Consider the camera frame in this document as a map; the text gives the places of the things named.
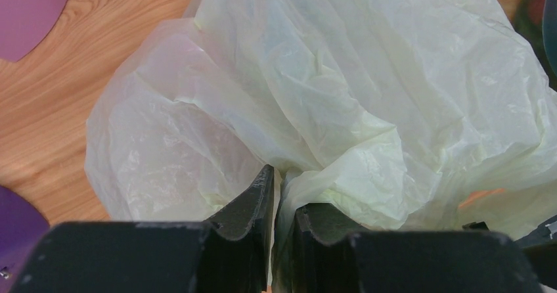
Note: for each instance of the pale green plastic bag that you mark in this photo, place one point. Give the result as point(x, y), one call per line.
point(403, 114)

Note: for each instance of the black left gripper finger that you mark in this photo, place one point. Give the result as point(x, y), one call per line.
point(228, 252)

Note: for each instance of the purple metronome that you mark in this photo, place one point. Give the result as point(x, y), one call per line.
point(22, 225)

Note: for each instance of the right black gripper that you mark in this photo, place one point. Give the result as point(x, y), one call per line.
point(329, 252)

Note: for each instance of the pink metronome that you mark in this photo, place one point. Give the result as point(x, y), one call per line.
point(24, 25)

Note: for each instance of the grey transparent fruit basket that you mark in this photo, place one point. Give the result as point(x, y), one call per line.
point(535, 20)

